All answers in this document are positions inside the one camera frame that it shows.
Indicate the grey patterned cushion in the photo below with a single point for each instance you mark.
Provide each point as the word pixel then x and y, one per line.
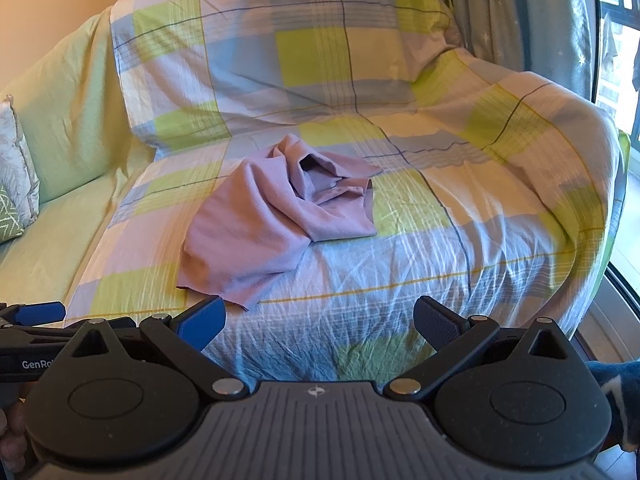
pixel 17 160

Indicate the light hanging cloth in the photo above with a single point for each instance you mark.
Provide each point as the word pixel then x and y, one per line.
pixel 607 50

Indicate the green zigzag cushion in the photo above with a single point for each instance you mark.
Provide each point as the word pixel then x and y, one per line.
pixel 7 220

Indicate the blue zigzag blanket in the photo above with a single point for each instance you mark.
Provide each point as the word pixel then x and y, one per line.
pixel 620 385

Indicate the grey star-print curtain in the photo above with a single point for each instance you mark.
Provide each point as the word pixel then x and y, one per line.
pixel 525 20

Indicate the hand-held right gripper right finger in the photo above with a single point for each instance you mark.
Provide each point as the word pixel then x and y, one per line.
pixel 435 322

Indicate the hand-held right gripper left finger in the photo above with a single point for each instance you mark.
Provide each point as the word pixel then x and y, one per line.
pixel 200 324

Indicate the green covered sofa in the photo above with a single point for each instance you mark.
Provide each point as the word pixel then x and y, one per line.
pixel 65 110

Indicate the dusty pink garment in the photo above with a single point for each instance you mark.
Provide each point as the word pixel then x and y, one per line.
pixel 240 230

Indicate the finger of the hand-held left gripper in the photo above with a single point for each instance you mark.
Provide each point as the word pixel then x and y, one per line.
pixel 42 312
pixel 35 335

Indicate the balcony window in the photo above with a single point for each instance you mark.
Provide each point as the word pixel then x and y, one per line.
pixel 622 125

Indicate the plaid bed sheet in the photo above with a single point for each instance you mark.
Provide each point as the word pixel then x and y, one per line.
pixel 450 240

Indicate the grey hanging cloth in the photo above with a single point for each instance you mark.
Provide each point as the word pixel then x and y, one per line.
pixel 636 65

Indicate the person's left hand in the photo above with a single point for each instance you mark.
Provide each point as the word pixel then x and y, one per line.
pixel 11 435

